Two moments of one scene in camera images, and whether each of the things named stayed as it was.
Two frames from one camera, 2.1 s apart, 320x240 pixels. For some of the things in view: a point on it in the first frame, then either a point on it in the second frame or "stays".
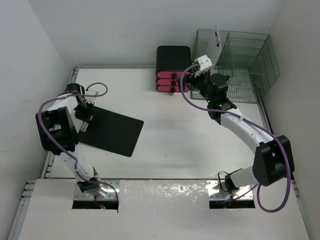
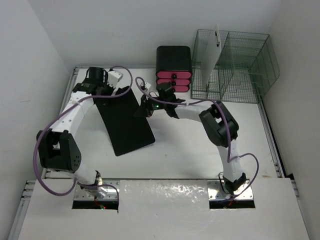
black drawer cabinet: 171,62 stays
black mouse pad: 112,131 -> 127,132
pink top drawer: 171,74 stays
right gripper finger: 187,79 -> 145,109
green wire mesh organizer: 249,60 stays
